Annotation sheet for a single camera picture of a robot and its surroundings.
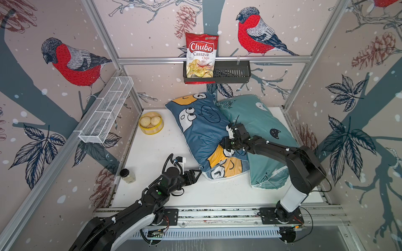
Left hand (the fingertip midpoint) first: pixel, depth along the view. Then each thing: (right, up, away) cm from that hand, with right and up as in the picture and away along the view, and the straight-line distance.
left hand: (201, 170), depth 80 cm
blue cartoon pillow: (+1, +24, +13) cm, 27 cm away
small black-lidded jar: (-39, -3, 0) cm, 39 cm away
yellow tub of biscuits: (-36, +25, +27) cm, 52 cm away
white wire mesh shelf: (-49, +23, -8) cm, 54 cm away
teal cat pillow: (+35, +27, +13) cm, 46 cm away
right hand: (+12, +13, +13) cm, 22 cm away
